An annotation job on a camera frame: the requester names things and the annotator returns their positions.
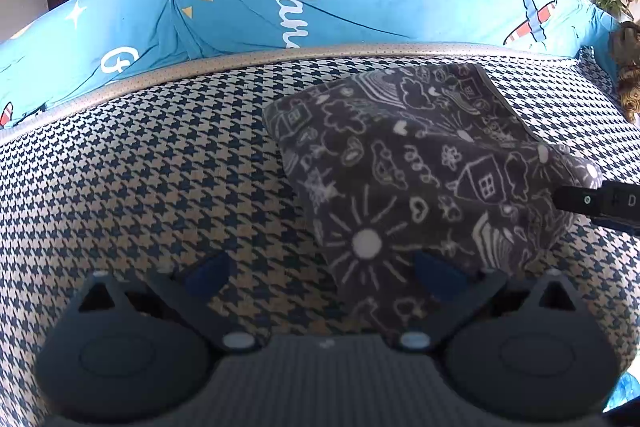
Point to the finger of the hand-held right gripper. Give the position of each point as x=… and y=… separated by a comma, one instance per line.
x=620, y=221

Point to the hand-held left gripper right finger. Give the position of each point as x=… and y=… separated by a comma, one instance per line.
x=440, y=277

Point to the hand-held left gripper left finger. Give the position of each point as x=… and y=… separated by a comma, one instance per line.
x=210, y=274

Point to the grey patterned fleece jacket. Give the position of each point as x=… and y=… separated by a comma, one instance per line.
x=425, y=167

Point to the houndstooth sofa seat cover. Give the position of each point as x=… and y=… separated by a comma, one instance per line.
x=150, y=167

